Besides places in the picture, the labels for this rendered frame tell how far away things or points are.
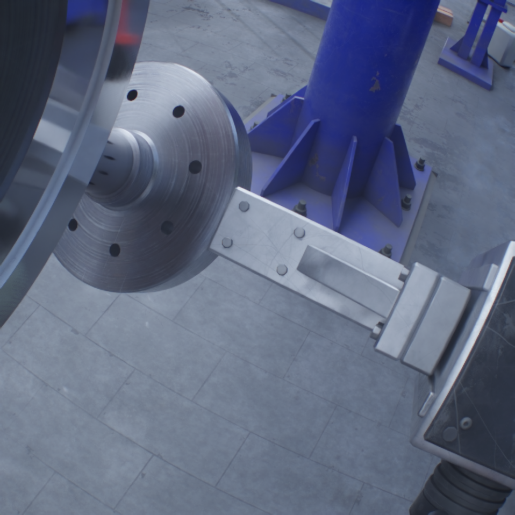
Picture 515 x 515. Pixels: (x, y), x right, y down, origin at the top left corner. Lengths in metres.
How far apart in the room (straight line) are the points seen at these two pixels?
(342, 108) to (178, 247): 1.35
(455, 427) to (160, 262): 0.26
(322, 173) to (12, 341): 1.13
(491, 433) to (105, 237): 0.33
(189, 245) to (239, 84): 2.09
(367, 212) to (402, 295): 1.59
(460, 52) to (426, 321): 3.56
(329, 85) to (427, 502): 1.47
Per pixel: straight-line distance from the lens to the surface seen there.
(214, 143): 0.44
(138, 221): 0.45
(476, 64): 3.87
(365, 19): 1.62
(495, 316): 0.31
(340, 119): 1.76
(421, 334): 0.35
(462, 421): 0.31
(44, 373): 1.39
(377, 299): 0.36
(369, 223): 1.89
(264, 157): 2.00
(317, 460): 1.37
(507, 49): 4.34
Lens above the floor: 1.20
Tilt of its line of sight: 44 degrees down
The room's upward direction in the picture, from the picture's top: 16 degrees clockwise
